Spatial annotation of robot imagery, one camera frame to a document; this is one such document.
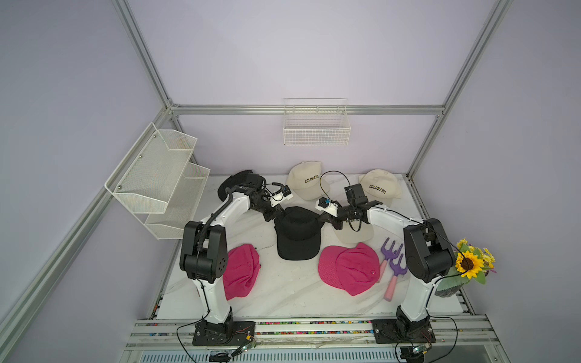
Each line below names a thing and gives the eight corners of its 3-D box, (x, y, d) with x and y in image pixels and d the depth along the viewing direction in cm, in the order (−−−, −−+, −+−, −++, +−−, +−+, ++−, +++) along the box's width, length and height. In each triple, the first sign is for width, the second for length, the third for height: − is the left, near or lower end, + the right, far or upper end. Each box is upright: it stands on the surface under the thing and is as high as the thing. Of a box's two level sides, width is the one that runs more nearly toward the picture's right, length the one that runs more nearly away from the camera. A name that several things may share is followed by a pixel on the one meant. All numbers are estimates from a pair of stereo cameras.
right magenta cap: (320, 295, 83) (321, 292, 80) (317, 248, 96) (318, 243, 92) (382, 295, 83) (386, 292, 80) (371, 248, 96) (374, 243, 92)
